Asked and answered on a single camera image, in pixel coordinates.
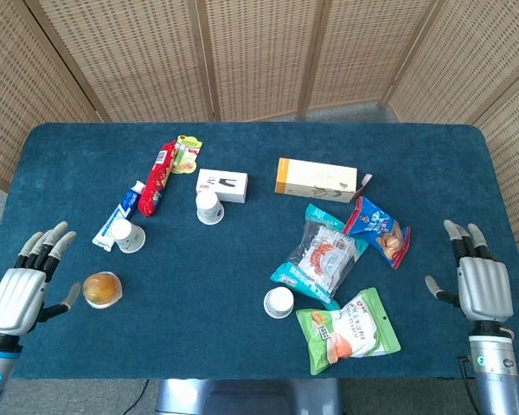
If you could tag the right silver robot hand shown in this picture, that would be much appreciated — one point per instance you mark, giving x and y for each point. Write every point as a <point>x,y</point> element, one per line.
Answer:
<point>484,285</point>

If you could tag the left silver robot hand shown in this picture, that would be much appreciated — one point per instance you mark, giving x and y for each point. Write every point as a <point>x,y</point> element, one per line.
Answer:
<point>15,298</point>

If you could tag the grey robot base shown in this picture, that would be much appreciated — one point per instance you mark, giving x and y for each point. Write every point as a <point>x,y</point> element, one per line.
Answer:
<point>246,397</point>

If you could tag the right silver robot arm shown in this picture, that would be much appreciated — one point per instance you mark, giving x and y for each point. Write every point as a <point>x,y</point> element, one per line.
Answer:
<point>497,372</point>

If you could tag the orange fruit jelly cup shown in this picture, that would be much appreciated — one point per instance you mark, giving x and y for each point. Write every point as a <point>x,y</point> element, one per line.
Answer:
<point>101,289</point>

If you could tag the blue red snack bag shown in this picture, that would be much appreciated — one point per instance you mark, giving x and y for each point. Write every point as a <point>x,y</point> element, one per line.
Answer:
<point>378,229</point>

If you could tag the blue white toothpaste tube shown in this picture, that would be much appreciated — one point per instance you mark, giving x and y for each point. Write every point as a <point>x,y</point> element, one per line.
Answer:
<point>123,209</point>

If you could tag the green corn starch bag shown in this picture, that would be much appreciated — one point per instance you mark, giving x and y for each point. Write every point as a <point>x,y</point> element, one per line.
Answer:
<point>350,333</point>

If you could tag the teal clear snack bag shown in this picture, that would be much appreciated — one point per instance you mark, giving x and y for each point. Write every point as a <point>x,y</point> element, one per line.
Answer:
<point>322,259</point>

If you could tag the red biscuit pack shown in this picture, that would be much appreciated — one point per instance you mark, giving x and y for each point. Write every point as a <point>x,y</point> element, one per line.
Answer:
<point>155,181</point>

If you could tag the blue table cloth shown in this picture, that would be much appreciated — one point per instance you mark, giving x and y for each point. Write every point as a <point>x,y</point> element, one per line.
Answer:
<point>199,281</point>

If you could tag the cream orange carton box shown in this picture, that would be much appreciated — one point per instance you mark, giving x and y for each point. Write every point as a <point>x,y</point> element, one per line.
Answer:
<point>315,177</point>

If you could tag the green yellow lip balm card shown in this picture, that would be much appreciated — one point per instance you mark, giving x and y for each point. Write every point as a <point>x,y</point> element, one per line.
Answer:
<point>188,153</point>

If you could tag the small white cardboard box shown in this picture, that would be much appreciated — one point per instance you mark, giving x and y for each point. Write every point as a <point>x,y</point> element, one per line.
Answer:
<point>222,186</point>

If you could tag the wooden rattan folding screen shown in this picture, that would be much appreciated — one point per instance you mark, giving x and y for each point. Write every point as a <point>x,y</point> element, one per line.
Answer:
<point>259,56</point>

